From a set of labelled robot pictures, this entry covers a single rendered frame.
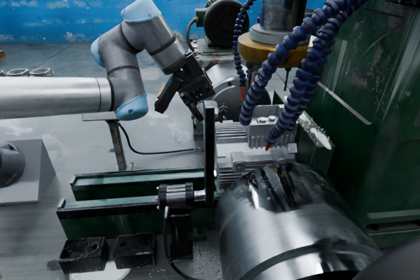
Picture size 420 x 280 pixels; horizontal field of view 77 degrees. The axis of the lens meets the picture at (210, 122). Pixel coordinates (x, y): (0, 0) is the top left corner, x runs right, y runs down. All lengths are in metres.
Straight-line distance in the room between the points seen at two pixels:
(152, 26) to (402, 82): 0.50
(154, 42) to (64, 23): 6.17
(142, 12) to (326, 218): 0.51
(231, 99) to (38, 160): 0.68
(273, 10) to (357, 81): 0.27
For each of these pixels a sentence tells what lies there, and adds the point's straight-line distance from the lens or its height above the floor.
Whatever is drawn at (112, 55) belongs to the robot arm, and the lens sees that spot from 0.65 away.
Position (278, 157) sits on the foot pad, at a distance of 0.66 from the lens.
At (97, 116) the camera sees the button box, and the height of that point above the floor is 1.05.
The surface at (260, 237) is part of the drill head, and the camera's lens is 0.41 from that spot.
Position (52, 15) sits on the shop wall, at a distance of 6.82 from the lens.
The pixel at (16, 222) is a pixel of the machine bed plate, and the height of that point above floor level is 0.80.
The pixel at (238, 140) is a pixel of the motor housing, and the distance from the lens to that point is 0.67.
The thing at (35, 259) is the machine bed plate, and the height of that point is 0.80.
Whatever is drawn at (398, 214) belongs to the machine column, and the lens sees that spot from 0.84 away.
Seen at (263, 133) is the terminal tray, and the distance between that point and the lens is 0.66.
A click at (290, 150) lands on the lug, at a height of 1.08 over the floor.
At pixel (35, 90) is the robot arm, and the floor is 1.28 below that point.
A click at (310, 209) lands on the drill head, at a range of 0.43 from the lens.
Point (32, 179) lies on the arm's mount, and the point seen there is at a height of 0.86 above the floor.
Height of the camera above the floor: 1.47
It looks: 31 degrees down
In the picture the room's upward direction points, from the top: straight up
